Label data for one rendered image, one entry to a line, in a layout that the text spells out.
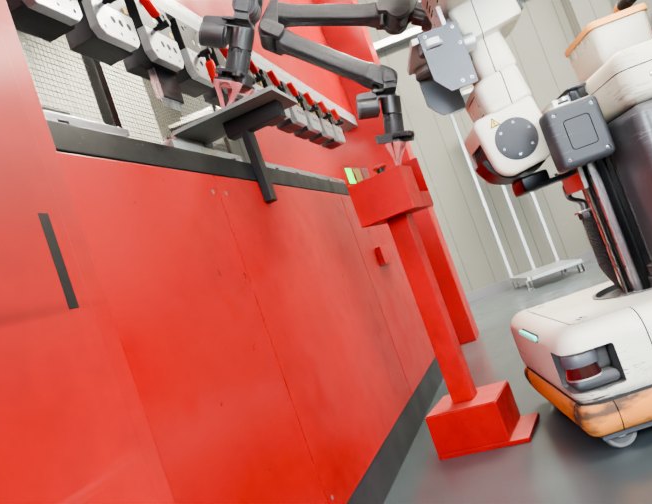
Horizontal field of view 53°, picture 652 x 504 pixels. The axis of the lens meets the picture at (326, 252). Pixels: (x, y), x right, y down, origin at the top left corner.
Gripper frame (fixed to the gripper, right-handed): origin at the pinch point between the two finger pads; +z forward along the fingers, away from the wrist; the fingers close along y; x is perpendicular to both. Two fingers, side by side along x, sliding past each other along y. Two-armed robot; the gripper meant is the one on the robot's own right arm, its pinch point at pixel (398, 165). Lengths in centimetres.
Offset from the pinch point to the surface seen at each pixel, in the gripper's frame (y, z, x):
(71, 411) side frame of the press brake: -10, 25, 139
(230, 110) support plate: 21, -15, 53
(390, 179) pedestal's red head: -2.1, 4.3, 15.5
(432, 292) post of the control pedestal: -8.1, 36.3, 9.0
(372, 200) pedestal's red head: 3.6, 9.2, 15.5
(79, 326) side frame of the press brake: -8, 18, 134
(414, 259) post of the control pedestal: -4.1, 26.8, 8.8
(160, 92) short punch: 41, -23, 52
